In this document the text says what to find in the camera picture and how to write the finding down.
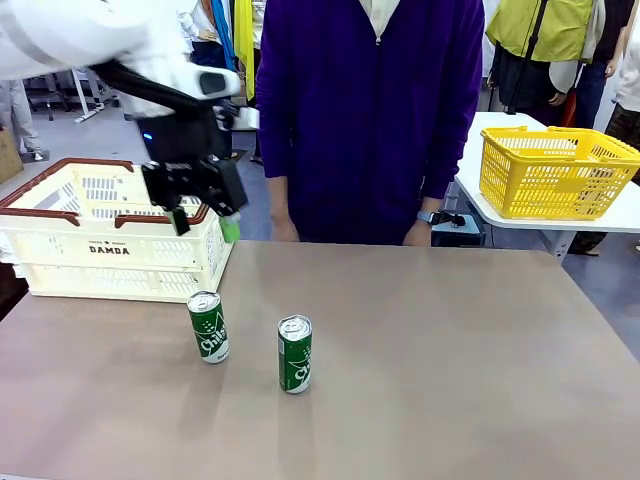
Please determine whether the brown cardboard box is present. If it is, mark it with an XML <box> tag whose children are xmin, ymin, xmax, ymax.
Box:
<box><xmin>0</xmin><ymin>127</ymin><xmax>25</xmax><ymax>184</ymax></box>

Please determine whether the person's right hand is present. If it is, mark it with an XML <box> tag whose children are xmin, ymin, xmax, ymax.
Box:
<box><xmin>270</xmin><ymin>217</ymin><xmax>301</xmax><ymax>243</ymax></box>

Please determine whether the person's left hand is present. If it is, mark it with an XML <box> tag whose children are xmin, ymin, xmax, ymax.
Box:
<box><xmin>401</xmin><ymin>221</ymin><xmax>433</xmax><ymax>248</ymax></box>

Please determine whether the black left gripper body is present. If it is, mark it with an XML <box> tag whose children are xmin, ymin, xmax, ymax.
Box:
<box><xmin>132</xmin><ymin>106</ymin><xmax>227</xmax><ymax>169</ymax></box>

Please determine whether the person's left forearm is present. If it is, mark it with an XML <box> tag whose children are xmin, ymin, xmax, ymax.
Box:
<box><xmin>418</xmin><ymin>114</ymin><xmax>469</xmax><ymax>214</ymax></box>

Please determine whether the black low object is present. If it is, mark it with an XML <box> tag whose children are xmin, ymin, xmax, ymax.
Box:
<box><xmin>430</xmin><ymin>210</ymin><xmax>485</xmax><ymax>247</ymax></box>

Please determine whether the white side table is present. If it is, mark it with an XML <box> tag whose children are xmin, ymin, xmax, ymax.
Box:
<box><xmin>452</xmin><ymin>111</ymin><xmax>640</xmax><ymax>264</ymax></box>

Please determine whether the blue hanging garment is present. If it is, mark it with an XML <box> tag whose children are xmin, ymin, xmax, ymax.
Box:
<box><xmin>209</xmin><ymin>0</ymin><xmax>236</xmax><ymax>71</ymax></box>

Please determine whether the yellow hanging garment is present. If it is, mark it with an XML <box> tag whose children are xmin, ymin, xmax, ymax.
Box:
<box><xmin>234</xmin><ymin>0</ymin><xmax>256</xmax><ymax>101</ymax></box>

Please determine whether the person's right forearm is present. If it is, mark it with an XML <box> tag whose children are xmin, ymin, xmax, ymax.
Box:
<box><xmin>262</xmin><ymin>109</ymin><xmax>294</xmax><ymax>221</ymax></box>

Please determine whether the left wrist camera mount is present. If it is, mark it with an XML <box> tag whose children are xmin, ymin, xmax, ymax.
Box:
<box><xmin>217</xmin><ymin>99</ymin><xmax>261</xmax><ymax>132</ymax></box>

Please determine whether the green Chilsung cider can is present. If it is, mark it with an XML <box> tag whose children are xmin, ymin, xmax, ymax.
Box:
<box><xmin>187</xmin><ymin>290</ymin><xmax>231</xmax><ymax>365</ymax></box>
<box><xmin>277</xmin><ymin>314</ymin><xmax>314</xmax><ymax>395</ymax></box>

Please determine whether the white office desk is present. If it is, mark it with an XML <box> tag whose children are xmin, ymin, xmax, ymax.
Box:
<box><xmin>24</xmin><ymin>69</ymin><xmax>121</xmax><ymax>124</ymax></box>

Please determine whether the yellow plastic shopping basket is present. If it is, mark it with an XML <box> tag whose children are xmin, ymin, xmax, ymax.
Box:
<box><xmin>478</xmin><ymin>125</ymin><xmax>640</xmax><ymax>221</ymax></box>

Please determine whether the cream basket with brown handles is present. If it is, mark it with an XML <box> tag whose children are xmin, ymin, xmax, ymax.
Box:
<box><xmin>0</xmin><ymin>157</ymin><xmax>236</xmax><ymax>305</ymax></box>

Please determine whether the person torso in purple sweater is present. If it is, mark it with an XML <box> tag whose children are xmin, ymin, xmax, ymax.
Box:
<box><xmin>255</xmin><ymin>0</ymin><xmax>486</xmax><ymax>246</ymax></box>

